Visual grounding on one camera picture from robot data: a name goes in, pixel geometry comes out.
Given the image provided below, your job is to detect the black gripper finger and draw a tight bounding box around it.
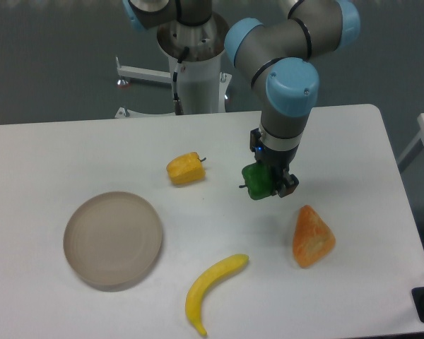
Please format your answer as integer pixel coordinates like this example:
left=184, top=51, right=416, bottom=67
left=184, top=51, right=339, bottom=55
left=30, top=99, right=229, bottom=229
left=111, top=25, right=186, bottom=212
left=273, top=169, right=299, bottom=198

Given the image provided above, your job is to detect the beige round plate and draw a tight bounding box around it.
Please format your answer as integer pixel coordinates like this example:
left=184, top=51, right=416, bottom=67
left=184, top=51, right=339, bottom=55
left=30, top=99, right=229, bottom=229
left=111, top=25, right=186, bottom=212
left=63, top=191, right=163, bottom=292

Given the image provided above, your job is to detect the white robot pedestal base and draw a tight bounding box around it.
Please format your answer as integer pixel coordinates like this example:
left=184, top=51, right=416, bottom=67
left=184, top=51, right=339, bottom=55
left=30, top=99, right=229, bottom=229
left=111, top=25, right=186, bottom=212
left=116, top=12, right=232, bottom=115

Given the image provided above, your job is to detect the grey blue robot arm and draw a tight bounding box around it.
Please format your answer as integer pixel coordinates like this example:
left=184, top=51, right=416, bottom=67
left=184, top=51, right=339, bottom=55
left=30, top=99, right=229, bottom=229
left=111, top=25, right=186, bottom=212
left=123, top=1, right=360, bottom=200

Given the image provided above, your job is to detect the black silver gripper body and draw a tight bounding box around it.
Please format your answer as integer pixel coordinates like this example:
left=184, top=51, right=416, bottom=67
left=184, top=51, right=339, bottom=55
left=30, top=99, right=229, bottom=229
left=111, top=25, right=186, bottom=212
left=249, top=128, right=300, bottom=177

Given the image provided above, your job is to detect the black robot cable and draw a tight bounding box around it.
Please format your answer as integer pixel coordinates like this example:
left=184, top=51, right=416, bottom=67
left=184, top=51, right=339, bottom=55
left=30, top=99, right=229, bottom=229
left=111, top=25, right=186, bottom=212
left=172, top=46, right=189, bottom=116

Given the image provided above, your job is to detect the yellow toy pepper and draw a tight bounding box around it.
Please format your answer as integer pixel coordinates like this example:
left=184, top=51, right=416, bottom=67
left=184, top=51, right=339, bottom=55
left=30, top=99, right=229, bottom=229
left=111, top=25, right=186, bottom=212
left=166, top=152, right=206, bottom=185

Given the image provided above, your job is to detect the orange toy fruit wedge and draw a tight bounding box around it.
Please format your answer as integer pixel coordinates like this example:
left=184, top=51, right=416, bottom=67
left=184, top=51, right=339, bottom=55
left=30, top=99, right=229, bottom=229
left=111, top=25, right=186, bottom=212
left=293, top=205, right=336, bottom=268

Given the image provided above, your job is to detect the green toy pepper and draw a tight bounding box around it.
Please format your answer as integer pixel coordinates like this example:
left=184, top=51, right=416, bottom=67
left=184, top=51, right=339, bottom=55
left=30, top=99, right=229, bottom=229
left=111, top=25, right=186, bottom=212
left=240, top=162, right=274, bottom=201

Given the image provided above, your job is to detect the yellow toy banana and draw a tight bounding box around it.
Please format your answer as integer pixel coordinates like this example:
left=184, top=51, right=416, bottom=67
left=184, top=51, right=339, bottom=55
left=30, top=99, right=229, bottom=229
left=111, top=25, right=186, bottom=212
left=184, top=254, right=249, bottom=338

